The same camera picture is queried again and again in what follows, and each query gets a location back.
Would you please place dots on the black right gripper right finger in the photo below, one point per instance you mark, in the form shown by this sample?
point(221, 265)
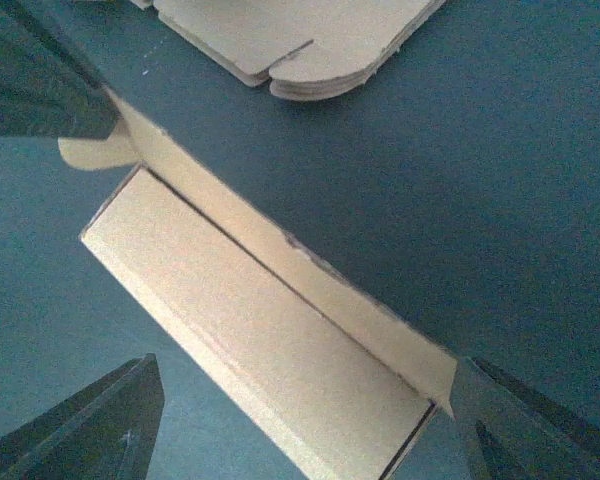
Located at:
point(512, 431)

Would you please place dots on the brown cardboard box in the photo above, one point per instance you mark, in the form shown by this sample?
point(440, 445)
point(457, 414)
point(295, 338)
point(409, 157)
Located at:
point(339, 382)

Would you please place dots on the stack of flat cardboard blanks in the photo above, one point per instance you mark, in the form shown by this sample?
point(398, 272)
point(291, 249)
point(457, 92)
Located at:
point(304, 50)

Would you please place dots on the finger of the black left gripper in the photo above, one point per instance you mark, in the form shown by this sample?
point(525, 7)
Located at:
point(47, 86)

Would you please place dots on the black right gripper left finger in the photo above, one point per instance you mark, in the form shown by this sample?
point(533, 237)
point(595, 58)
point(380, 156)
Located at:
point(107, 430)

